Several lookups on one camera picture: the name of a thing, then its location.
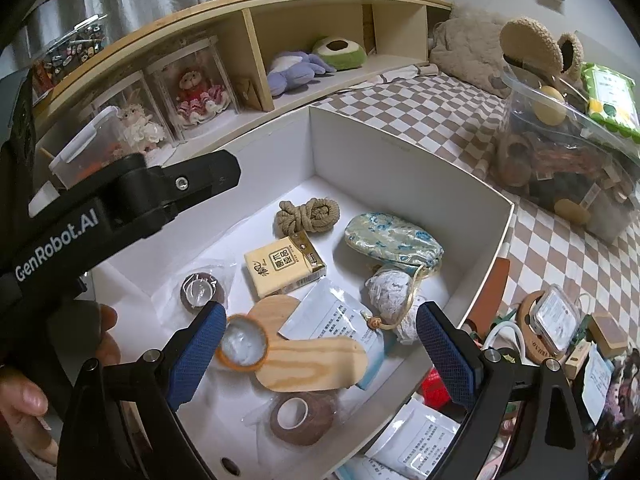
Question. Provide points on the rabbit doll in white dress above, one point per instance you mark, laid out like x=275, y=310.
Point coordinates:
x=140, y=125

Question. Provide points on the red packet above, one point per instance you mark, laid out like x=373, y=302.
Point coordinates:
x=432, y=385

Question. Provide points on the blue face mask packet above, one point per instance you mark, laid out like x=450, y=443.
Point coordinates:
x=365, y=470

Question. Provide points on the person's left hand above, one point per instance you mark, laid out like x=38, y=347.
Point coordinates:
x=22, y=405

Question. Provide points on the clear snack container with lid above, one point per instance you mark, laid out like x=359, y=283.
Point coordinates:
x=90, y=145

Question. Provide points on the white cardboard box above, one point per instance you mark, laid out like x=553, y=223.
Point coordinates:
x=400, y=160

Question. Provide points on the clear display case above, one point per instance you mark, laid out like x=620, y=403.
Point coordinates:
x=107, y=95
x=220, y=60

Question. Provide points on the yellow ball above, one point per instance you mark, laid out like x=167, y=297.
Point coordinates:
x=549, y=105

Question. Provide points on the dark-haired knitted doll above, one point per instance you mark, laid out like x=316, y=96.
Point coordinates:
x=620, y=410

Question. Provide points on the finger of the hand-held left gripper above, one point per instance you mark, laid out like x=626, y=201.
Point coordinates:
x=200, y=175

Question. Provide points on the clear plastic storage bin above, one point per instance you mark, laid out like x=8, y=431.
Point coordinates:
x=550, y=160

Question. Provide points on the oval wooden piece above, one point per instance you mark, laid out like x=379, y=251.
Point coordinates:
x=572, y=212

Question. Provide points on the wooden shelf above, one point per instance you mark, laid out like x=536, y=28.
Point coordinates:
x=225, y=55

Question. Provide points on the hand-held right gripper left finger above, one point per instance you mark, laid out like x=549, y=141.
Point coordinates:
x=195, y=355

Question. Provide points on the wooden block with dark top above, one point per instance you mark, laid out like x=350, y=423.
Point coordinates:
x=607, y=335

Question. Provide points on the brown leather case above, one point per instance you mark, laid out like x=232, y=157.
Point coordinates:
x=492, y=300

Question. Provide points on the yellow small card box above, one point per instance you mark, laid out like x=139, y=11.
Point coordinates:
x=280, y=265

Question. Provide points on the purple plush toy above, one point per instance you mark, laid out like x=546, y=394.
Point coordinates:
x=295, y=72

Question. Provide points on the bear doll in red dress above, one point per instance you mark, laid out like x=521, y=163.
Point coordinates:
x=197, y=95

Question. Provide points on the white label packet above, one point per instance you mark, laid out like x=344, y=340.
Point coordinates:
x=597, y=380

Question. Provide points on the green avocado plush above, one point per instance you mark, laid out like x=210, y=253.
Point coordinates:
x=345, y=57

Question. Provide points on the white printed paper packet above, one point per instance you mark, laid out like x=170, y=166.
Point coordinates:
x=340, y=320

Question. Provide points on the dark wrapped tape roll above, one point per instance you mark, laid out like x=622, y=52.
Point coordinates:
x=200, y=291

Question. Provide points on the clear plastic case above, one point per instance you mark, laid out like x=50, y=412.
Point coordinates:
x=560, y=317

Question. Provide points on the clear jar of beads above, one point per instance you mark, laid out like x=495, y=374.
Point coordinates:
x=70, y=50

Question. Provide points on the brown checkered bedsheet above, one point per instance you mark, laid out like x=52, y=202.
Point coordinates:
x=425, y=110

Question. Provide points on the white text-printed packet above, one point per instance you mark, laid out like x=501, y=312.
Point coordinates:
x=415, y=440

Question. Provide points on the small slotted wooden block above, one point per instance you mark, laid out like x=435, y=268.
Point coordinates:
x=577, y=360

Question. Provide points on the green wet wipes pack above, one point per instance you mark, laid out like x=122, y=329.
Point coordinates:
x=610, y=95

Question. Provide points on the round cork coaster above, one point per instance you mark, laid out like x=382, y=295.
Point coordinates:
x=529, y=332

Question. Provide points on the beige plush toy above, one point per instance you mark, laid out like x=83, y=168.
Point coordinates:
x=465, y=45

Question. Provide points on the blue green embroidered pouch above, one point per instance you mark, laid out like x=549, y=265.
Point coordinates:
x=390, y=237

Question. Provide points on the light wooden board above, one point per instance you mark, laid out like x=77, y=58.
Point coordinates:
x=310, y=360

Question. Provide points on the brown fuzzy bear-ear headband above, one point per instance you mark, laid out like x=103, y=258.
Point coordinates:
x=530, y=45

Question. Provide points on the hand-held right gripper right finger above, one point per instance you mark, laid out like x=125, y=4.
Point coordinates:
x=445, y=355

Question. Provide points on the clear film roll orange core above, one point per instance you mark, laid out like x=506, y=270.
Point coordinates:
x=242, y=345

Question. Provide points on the brown tape roll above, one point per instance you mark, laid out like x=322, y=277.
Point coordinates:
x=322, y=422

